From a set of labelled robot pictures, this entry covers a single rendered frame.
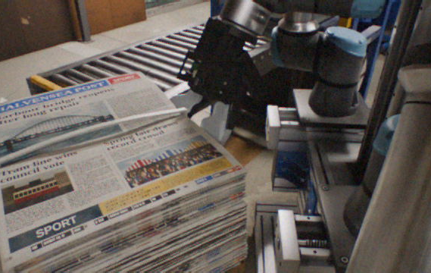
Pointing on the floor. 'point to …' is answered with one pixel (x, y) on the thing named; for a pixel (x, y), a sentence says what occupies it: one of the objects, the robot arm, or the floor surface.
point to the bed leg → (295, 86)
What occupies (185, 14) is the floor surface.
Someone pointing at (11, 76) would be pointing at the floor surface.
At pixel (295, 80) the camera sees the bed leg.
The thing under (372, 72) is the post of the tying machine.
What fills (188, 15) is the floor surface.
